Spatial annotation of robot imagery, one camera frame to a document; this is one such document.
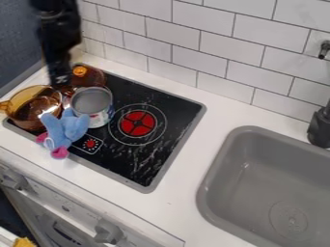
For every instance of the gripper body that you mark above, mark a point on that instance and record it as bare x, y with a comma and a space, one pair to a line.
59, 72

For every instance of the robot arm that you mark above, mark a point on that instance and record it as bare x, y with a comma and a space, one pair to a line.
58, 25

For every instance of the brown pot lid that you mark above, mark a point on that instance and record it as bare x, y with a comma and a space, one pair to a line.
90, 77

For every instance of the brown pot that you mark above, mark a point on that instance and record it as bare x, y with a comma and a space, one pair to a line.
28, 107

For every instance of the silver can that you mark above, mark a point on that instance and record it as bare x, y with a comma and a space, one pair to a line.
92, 104

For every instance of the blue plush toy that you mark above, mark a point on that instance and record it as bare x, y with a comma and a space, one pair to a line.
66, 128

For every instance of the toy stove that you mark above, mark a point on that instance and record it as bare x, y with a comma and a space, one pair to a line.
172, 128

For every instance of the toy sink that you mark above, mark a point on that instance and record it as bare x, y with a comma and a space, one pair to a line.
266, 180

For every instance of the tap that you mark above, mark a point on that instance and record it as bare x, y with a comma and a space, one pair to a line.
320, 127

